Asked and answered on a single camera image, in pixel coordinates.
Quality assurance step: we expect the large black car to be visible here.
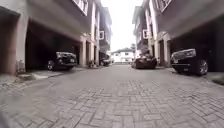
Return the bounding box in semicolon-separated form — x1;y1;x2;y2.
170;48;210;77

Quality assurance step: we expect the vehicle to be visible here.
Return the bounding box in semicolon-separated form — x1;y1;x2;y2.
99;58;112;67

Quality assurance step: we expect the grey brick paved road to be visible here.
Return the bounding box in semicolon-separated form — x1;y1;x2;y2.
0;64;224;128

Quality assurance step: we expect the beige multi-storey building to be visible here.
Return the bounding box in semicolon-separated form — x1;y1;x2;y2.
0;0;113;76

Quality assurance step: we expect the grey multi-storey building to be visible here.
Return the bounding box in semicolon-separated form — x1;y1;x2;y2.
131;0;224;73

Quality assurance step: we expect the dark red car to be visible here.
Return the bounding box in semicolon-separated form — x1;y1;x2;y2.
131;56;158;70

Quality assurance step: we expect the concrete pavement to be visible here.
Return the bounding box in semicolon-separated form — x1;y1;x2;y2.
165;67;224;86
0;66;88;85

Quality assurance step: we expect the white two-storey house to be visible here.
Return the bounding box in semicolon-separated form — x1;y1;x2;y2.
110;47;136;64

